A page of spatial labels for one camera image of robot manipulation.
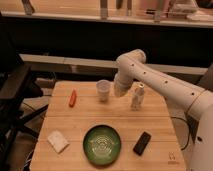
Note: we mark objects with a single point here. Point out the black phone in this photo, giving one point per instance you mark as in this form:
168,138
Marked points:
142,143

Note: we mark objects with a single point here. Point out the grey bench rail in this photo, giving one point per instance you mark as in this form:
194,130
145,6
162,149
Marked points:
94,67

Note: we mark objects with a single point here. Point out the black chair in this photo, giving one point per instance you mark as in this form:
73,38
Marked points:
18,84

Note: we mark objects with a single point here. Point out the small white bottle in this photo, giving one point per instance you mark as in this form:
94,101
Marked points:
137,97

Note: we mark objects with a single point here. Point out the clear plastic cup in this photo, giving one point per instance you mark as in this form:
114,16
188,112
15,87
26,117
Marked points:
103,89

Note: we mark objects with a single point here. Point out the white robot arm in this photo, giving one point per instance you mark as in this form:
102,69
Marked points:
194,100

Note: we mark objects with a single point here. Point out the white folded cloth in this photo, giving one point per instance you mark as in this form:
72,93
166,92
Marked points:
57,141

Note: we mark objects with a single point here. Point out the green round plate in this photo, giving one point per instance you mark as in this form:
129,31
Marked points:
102,145

